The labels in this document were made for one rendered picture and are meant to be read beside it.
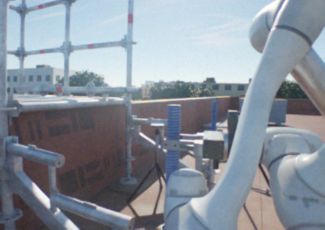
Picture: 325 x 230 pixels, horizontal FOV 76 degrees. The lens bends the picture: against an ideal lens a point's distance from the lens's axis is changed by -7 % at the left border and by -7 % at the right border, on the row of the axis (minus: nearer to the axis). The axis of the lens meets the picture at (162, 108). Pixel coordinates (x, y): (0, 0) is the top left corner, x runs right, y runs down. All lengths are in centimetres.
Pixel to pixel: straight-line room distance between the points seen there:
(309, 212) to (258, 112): 20
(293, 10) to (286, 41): 7
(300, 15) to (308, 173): 33
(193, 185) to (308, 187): 22
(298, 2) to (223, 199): 45
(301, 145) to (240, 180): 24
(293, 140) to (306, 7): 30
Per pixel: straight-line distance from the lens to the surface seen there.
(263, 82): 53
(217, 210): 40
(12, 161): 110
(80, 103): 144
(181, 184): 51
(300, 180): 48
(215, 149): 55
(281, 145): 58
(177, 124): 60
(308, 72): 77
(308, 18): 58
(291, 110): 1196
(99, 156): 186
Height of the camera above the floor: 81
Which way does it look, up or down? 4 degrees down
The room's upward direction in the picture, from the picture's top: 1 degrees clockwise
